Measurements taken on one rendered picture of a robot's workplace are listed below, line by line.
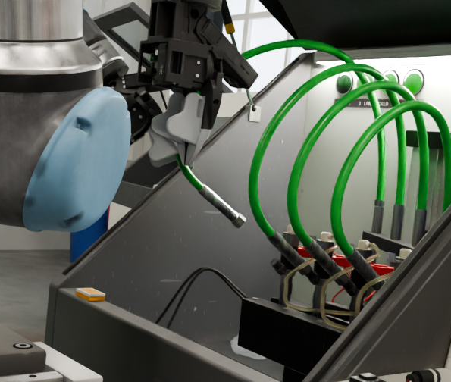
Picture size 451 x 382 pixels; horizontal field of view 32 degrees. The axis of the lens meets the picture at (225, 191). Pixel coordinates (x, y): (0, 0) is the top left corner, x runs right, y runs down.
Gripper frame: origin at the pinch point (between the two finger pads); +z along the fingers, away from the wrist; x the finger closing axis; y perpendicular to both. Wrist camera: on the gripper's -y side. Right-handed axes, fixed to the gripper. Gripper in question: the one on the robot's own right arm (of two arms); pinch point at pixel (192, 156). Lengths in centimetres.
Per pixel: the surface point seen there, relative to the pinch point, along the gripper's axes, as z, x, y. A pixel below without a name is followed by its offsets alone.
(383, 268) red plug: 13.7, 6.6, -30.9
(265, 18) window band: -126, -494, -399
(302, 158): -1.2, 4.6, -14.6
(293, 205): 5.3, 4.7, -14.0
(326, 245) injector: 11.8, -2.8, -28.1
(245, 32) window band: -113, -516, -393
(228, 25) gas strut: -26, -43, -34
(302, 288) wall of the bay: 26, -38, -57
